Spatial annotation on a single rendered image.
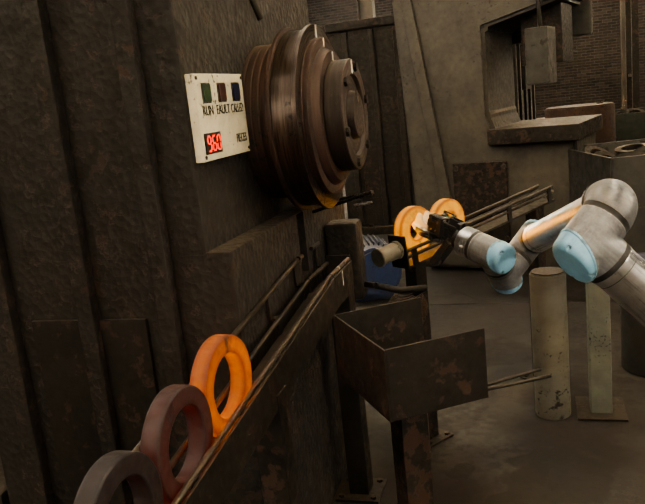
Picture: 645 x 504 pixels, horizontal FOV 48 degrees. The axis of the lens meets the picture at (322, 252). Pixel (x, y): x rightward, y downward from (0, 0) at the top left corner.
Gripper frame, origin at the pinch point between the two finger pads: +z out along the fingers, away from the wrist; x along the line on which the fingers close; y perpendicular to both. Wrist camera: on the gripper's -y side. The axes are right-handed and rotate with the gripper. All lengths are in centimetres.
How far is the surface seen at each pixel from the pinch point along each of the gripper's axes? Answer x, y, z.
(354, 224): 27.7, 5.8, -1.4
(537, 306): -34, -26, -30
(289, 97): 63, 49, -12
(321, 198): 53, 23, -15
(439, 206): -10.7, 4.2, -0.5
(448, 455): 7, -67, -34
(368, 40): -249, 3, 293
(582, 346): -103, -73, -15
